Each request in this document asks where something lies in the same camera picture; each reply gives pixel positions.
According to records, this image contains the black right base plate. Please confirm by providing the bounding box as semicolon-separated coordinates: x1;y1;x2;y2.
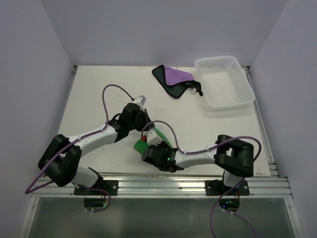
205;179;250;196

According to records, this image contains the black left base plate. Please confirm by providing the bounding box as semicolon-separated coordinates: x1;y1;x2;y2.
74;180;119;196

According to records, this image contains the black and purple towel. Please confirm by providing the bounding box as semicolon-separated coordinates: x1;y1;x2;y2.
152;65;203;99

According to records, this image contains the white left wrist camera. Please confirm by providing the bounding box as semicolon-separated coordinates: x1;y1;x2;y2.
132;95;146;110

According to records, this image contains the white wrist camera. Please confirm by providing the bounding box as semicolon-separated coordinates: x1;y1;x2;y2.
132;95;146;110
145;128;163;145

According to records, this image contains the white plastic basket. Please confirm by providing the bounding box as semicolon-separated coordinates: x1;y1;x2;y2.
194;56;255;111

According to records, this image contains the aluminium mounting rail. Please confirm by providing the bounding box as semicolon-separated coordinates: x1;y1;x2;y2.
32;175;293;199

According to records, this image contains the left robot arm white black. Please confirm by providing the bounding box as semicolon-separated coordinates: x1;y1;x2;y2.
38;103;151;195

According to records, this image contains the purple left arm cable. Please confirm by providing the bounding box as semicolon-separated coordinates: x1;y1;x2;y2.
24;84;137;211

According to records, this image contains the green microfiber towel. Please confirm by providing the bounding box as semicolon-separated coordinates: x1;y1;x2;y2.
133;127;172;155

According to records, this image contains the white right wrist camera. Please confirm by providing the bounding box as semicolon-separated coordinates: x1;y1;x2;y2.
145;128;163;145

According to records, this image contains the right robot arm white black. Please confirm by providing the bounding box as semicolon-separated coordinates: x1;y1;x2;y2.
141;135;254;195

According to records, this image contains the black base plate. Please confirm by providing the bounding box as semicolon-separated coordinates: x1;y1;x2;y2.
74;180;119;196
205;179;250;196

